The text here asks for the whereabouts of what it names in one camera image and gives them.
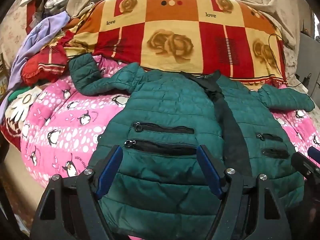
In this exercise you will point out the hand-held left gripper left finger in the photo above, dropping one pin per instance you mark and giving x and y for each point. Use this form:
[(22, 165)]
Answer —
[(110, 172)]

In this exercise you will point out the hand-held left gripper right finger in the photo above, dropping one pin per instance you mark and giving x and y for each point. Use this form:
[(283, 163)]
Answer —
[(208, 172)]

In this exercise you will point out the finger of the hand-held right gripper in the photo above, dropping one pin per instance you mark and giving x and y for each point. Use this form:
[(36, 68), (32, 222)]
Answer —
[(300, 165), (313, 152)]

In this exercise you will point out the dark green puffer jacket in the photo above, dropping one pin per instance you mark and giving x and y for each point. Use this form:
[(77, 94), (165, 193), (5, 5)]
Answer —
[(165, 120)]

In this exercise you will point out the pink penguin print blanket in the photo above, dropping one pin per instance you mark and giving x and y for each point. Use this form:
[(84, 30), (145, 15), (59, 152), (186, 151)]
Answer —
[(75, 120)]

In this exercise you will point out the black power adapter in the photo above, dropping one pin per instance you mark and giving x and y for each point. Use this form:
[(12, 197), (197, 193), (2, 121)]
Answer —
[(308, 79)]

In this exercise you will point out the pale floral bed sheet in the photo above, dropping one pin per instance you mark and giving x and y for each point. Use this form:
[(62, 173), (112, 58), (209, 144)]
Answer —
[(291, 62)]

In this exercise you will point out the red cartoon glove print cloth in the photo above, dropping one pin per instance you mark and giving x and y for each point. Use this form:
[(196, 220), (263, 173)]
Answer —
[(20, 107)]

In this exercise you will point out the red striped frilled cloth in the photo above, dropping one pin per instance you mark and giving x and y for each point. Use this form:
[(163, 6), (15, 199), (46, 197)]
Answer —
[(45, 65)]

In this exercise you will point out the red orange rose checked blanket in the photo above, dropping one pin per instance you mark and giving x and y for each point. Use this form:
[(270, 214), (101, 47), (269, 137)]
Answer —
[(170, 42)]

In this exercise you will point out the lilac cloth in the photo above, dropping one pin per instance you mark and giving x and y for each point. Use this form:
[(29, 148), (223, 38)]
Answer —
[(30, 45)]

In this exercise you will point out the grey crumpled cloth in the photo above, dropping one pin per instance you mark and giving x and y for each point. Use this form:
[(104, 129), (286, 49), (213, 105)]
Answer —
[(56, 3)]

